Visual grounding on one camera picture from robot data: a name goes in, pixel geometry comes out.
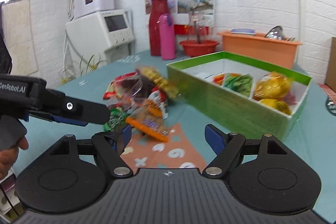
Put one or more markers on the green snack bag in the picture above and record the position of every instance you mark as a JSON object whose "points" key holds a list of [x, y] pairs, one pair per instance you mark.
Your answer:
{"points": [[117, 118]]}

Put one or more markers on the brown orange snack bag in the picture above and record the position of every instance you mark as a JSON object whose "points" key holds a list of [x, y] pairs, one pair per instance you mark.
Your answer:
{"points": [[148, 119]]}

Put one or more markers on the orange patterned mat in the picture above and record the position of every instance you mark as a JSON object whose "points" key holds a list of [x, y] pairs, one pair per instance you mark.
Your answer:
{"points": [[146, 152]]}

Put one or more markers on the red plastic basin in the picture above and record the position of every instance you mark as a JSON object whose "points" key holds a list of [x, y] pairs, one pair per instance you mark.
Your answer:
{"points": [[194, 49]]}

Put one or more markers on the green cardboard box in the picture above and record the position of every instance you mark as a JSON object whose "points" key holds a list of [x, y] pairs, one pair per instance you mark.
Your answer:
{"points": [[236, 112]]}

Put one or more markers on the white machine with screen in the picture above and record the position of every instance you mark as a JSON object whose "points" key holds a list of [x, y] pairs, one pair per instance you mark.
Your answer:
{"points": [[101, 36]]}

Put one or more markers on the pink thermos bottle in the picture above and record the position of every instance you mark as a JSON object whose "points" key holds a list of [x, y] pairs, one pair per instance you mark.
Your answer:
{"points": [[167, 37]]}

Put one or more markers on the brown cardboard box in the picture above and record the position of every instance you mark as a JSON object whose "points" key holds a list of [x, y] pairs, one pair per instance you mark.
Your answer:
{"points": [[330, 79]]}

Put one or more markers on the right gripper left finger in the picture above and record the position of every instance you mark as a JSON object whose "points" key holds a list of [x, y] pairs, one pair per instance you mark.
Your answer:
{"points": [[121, 136]]}

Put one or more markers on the orange plastic tub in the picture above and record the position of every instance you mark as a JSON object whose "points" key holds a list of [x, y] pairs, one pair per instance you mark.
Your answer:
{"points": [[279, 52]]}

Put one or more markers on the small red white packet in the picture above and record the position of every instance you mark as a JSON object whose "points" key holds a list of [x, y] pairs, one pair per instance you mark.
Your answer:
{"points": [[160, 99]]}

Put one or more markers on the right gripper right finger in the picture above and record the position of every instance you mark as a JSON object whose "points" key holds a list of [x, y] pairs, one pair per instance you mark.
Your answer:
{"points": [[215, 138]]}

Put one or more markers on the green peas snack packet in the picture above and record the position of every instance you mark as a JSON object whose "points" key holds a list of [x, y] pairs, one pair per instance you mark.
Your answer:
{"points": [[241, 84]]}

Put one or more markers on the yellow candy bag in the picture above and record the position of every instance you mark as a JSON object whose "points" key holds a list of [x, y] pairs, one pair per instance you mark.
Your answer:
{"points": [[274, 85]]}

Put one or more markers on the pink candy packet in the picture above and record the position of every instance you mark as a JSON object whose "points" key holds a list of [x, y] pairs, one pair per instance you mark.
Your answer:
{"points": [[289, 99]]}

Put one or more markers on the glass jar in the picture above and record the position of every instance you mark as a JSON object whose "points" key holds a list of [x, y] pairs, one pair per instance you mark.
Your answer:
{"points": [[198, 27]]}

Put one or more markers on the orange leaf snack packet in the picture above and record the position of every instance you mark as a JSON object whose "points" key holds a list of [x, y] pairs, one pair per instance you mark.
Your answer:
{"points": [[219, 79]]}

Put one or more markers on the dark red dates bag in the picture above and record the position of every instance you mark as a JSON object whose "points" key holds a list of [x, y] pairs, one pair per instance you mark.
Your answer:
{"points": [[136, 90]]}

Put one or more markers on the yellow corn puffs bag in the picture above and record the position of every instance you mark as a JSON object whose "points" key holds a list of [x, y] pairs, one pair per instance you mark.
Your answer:
{"points": [[153, 75]]}

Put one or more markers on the steel bowl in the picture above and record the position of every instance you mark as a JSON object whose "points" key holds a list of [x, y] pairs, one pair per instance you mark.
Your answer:
{"points": [[276, 33]]}

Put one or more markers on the dark red thermos jug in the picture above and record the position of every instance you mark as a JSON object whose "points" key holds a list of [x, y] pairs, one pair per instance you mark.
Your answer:
{"points": [[158, 8]]}

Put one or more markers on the person left hand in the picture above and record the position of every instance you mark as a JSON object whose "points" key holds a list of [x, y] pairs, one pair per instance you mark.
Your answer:
{"points": [[9, 157]]}

